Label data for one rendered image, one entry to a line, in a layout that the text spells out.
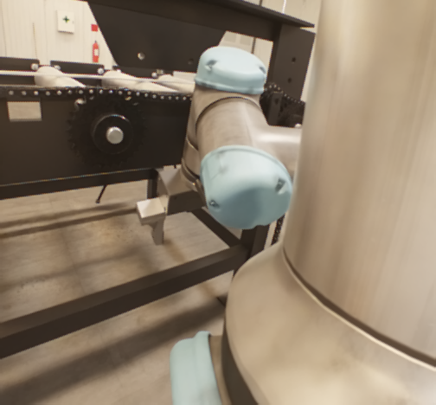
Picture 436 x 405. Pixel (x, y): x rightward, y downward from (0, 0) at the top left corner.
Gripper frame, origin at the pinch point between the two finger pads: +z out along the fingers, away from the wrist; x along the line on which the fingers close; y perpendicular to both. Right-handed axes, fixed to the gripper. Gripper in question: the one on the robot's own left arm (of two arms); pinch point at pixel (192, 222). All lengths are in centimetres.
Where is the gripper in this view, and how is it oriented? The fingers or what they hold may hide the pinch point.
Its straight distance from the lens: 53.1
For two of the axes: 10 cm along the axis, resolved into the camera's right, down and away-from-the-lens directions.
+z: -2.1, 6.5, 7.3
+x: -8.8, 2.0, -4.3
